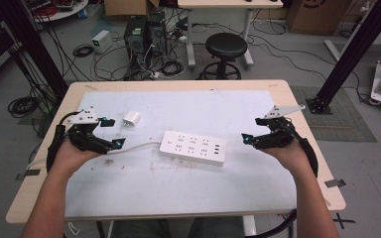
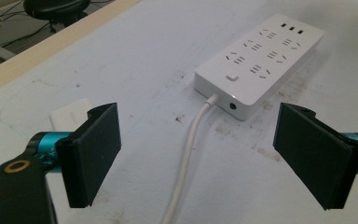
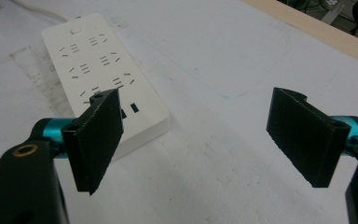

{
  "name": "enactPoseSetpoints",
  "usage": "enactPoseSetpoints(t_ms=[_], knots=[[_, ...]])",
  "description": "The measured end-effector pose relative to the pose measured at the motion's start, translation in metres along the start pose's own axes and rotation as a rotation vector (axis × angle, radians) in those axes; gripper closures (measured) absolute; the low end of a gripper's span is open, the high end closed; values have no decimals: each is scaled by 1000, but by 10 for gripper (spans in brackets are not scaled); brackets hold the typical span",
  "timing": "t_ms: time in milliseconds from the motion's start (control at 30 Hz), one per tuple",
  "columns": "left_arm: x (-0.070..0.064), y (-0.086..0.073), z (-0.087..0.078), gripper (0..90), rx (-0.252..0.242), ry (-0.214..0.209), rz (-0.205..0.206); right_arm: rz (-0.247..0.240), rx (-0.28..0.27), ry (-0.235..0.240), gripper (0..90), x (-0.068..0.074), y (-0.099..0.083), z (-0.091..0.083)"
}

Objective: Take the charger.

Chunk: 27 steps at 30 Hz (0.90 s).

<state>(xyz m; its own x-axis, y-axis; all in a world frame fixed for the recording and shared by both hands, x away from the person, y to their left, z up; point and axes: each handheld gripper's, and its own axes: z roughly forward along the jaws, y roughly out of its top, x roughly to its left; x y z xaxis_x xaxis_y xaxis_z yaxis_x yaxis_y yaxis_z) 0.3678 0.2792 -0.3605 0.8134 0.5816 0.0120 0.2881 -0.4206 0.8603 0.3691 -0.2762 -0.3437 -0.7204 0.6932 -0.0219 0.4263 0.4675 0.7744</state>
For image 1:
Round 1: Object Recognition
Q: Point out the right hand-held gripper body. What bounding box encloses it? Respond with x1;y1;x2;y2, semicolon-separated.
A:
255;104;307;151

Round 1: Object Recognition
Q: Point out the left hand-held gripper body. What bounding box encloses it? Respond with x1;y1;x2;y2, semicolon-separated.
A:
65;106;112;156

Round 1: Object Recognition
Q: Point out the white charger plug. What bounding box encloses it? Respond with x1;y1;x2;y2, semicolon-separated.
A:
121;110;142;129

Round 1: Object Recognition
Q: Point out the white power strip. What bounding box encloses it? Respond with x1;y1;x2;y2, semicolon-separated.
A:
159;130;228;168

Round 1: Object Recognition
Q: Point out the person's left hand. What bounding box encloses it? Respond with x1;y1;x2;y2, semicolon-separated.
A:
50;136;109;177

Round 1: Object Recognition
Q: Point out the person's right hand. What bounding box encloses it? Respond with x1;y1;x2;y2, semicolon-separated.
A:
259;140;310;177

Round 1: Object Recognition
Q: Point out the grey tape strip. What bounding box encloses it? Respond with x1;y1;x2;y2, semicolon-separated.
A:
15;169;42;181
323;178;347;189

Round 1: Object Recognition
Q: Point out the grey floor mat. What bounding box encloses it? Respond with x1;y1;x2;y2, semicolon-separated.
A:
290;85;378;144

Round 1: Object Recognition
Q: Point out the white table mat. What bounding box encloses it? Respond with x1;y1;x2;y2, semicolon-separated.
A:
63;89;298;220

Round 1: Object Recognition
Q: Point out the white power supply box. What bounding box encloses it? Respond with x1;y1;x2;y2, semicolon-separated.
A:
91;30;114;55

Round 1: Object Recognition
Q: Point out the black round stool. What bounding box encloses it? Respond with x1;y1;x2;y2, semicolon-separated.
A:
197;32;249;81

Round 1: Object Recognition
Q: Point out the black computer tower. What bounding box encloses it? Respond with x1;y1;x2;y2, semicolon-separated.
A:
146;10;169;58
123;14;149;73

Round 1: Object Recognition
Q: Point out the round white table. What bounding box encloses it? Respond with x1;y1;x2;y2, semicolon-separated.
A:
22;0;90;24

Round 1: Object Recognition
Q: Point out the large cardboard box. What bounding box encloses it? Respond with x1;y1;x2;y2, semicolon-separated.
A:
286;0;352;37

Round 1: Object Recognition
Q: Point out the white desk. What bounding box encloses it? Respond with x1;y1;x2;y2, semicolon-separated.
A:
177;0;285;69

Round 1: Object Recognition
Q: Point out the white power strip cord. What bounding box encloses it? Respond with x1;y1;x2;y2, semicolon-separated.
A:
25;140;163;171

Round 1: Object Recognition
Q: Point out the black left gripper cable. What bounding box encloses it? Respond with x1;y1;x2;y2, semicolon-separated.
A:
46;111;81;175

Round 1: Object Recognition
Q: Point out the small coiled black cable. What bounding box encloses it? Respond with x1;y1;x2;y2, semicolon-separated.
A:
71;44;95;59

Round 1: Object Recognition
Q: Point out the black metal frame post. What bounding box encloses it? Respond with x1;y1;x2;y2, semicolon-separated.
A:
0;0;69;101
305;0;381;116

